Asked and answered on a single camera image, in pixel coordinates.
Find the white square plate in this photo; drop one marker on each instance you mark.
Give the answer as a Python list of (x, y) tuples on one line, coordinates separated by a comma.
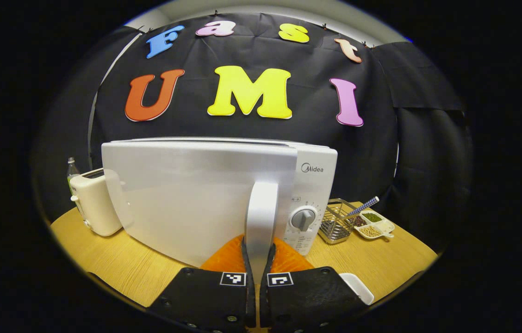
[(358, 286)]

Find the black backdrop cloth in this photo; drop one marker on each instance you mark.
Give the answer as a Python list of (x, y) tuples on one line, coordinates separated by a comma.
[(372, 152)]

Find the green label drink bottle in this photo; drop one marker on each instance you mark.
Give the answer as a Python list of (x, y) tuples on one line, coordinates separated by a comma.
[(72, 172)]

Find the white divided bean dish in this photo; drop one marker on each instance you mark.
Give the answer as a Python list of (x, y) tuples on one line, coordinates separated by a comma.
[(374, 226)]

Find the white microwave oven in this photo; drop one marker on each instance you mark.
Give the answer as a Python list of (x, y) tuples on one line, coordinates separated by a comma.
[(187, 194)]

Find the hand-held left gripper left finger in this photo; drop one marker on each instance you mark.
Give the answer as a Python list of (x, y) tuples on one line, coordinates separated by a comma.
[(250, 300)]

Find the cream white toaster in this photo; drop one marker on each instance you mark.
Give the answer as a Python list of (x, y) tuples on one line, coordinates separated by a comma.
[(94, 203)]

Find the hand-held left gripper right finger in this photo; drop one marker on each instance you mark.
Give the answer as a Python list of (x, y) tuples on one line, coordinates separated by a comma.
[(264, 300)]

